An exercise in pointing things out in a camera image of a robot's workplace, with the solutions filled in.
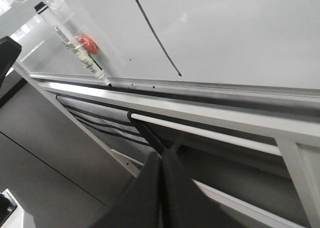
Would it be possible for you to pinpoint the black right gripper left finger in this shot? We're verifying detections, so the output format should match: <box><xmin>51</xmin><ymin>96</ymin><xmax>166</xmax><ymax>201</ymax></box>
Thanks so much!
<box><xmin>92</xmin><ymin>152</ymin><xmax>160</xmax><ymax>227</ymax></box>

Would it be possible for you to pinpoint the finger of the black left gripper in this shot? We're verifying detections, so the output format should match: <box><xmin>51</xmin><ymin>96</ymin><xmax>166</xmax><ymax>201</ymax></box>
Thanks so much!
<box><xmin>0</xmin><ymin>36</ymin><xmax>23</xmax><ymax>108</ymax></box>

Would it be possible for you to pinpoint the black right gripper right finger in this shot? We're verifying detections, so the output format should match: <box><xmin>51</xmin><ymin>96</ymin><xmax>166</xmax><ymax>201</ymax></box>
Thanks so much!
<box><xmin>161</xmin><ymin>149</ymin><xmax>244</xmax><ymax>227</ymax></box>

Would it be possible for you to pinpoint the white whiteboard marker pen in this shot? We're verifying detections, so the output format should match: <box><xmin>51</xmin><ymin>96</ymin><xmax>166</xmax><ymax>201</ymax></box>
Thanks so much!
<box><xmin>34</xmin><ymin>2</ymin><xmax>112</xmax><ymax>87</ymax></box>

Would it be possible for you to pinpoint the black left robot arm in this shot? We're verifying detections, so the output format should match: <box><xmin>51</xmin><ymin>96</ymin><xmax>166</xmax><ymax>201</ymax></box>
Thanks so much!
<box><xmin>0</xmin><ymin>36</ymin><xmax>22</xmax><ymax>225</ymax></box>

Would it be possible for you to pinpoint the white whiteboard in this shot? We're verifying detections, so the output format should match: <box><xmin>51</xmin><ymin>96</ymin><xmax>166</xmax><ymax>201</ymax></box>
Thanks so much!
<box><xmin>0</xmin><ymin>0</ymin><xmax>320</xmax><ymax>108</ymax></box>

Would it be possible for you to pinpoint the grey hanging cloth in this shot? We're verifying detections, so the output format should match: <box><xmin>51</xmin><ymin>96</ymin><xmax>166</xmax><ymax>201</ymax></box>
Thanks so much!
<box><xmin>55</xmin><ymin>95</ymin><xmax>166</xmax><ymax>154</ymax></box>

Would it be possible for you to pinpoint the white horizontal rod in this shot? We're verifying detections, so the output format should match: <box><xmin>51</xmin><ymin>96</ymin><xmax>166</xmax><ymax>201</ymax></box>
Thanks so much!
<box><xmin>131</xmin><ymin>113</ymin><xmax>282</xmax><ymax>156</ymax></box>

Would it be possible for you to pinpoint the white whiteboard stand frame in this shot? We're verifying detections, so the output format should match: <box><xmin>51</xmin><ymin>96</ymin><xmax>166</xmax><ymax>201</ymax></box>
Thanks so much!
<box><xmin>14</xmin><ymin>64</ymin><xmax>320</xmax><ymax>227</ymax></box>

